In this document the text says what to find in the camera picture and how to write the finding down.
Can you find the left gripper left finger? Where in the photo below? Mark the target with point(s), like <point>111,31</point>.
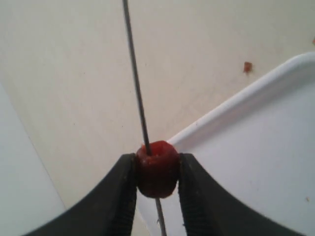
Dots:
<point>108,210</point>

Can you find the white rectangular plastic tray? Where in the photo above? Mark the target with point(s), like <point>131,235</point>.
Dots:
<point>259,145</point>

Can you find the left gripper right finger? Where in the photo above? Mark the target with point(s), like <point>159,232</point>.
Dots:
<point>209,210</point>

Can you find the red ball bottom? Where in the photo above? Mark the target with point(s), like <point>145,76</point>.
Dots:
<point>158,173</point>

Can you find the red crumb beside tray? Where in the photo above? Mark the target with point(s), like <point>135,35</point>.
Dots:
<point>247,67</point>

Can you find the thin metal skewer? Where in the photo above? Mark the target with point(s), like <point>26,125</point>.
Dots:
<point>135,76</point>

